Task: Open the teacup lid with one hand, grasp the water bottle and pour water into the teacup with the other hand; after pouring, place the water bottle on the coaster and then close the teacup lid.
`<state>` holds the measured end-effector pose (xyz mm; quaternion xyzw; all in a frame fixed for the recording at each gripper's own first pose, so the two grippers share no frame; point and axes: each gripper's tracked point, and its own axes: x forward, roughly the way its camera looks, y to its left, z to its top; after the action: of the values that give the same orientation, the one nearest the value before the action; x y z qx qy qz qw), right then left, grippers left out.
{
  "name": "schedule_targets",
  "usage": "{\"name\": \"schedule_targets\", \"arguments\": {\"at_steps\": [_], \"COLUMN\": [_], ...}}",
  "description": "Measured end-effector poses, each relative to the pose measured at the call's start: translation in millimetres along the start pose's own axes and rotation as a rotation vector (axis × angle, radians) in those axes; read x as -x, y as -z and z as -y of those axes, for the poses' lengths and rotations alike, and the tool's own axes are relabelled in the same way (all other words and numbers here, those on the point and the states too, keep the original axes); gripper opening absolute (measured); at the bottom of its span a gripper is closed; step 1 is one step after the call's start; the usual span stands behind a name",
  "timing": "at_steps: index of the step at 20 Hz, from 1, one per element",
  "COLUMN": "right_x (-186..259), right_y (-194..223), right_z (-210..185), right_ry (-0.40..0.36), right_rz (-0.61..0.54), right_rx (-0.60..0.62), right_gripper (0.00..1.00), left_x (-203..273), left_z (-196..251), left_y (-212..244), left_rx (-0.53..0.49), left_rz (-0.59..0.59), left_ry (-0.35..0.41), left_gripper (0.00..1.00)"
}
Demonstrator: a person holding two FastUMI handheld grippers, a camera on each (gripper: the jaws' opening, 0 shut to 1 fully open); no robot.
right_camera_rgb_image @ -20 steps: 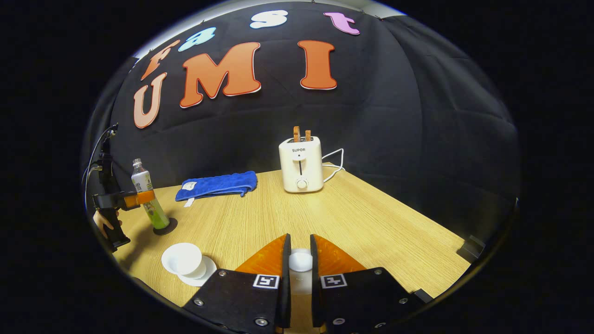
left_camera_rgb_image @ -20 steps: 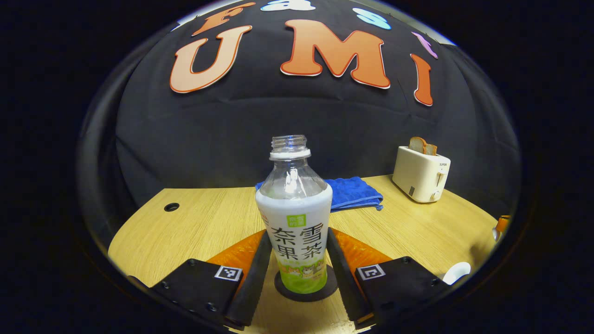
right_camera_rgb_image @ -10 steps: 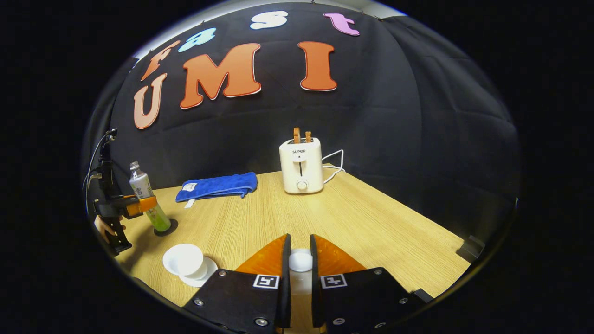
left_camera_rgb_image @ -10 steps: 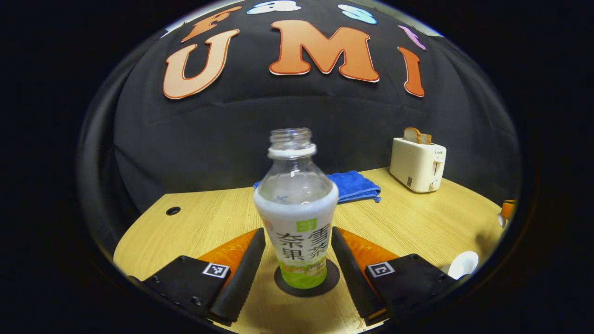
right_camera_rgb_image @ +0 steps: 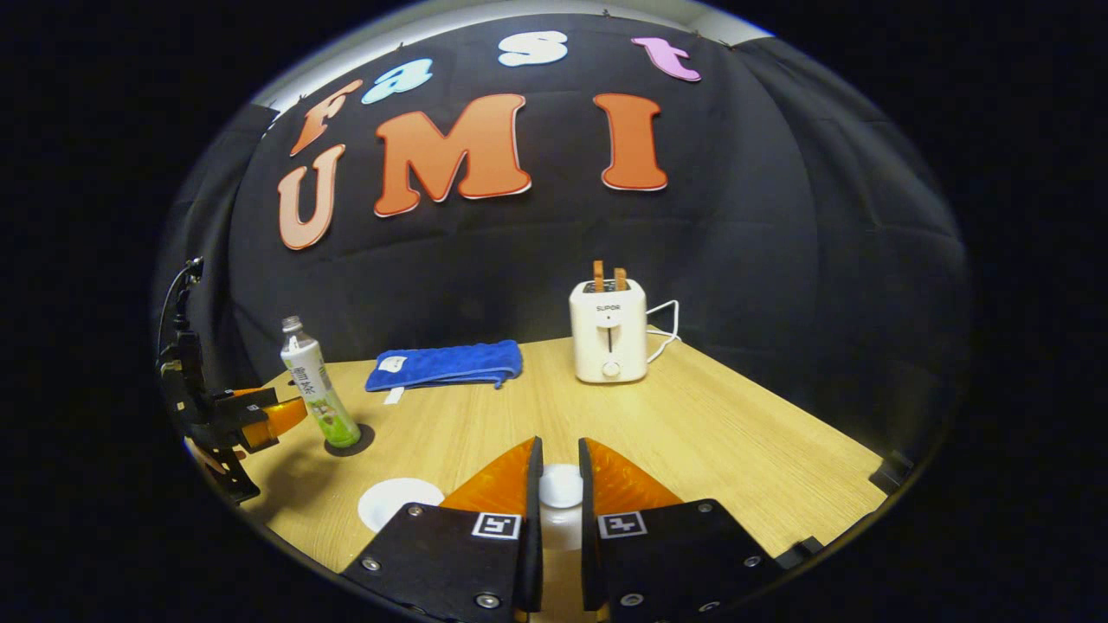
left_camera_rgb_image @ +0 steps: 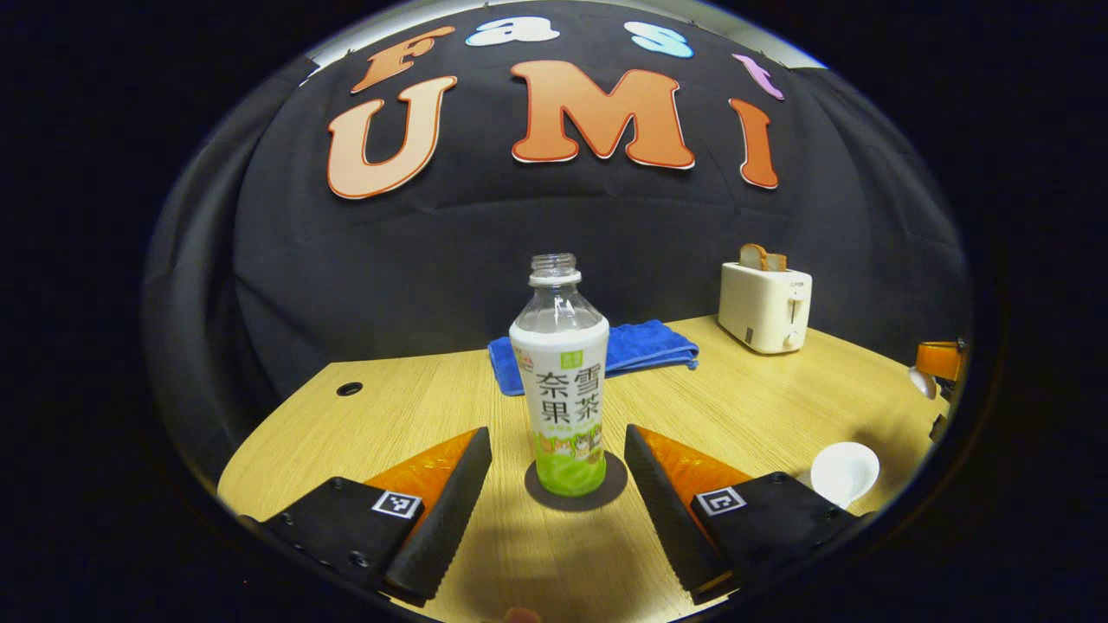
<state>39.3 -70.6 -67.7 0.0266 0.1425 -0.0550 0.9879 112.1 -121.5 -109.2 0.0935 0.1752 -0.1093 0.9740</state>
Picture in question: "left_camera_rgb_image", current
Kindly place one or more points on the white teacup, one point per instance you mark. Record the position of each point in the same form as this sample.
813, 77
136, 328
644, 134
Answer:
844, 472

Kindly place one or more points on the black backdrop cloth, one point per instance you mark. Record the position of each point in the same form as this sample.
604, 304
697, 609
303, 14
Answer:
433, 260

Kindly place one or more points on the cream toaster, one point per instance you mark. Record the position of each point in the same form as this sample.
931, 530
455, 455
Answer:
762, 311

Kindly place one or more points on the toasted bread slice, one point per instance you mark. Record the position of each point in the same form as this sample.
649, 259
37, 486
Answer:
777, 262
751, 257

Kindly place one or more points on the dark round coaster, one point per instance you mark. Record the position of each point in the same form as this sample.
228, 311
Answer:
616, 484

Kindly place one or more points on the clear water bottle green label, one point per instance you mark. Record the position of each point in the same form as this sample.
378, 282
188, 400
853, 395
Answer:
560, 389

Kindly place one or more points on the blue folded towel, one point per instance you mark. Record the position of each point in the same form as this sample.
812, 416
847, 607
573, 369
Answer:
645, 346

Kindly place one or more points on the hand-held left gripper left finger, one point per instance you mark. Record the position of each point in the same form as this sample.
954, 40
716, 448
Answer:
441, 519

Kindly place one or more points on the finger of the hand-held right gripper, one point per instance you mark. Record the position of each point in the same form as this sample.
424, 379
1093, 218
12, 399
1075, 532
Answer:
942, 359

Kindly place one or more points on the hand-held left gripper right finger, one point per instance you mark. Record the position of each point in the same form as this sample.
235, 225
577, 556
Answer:
671, 519

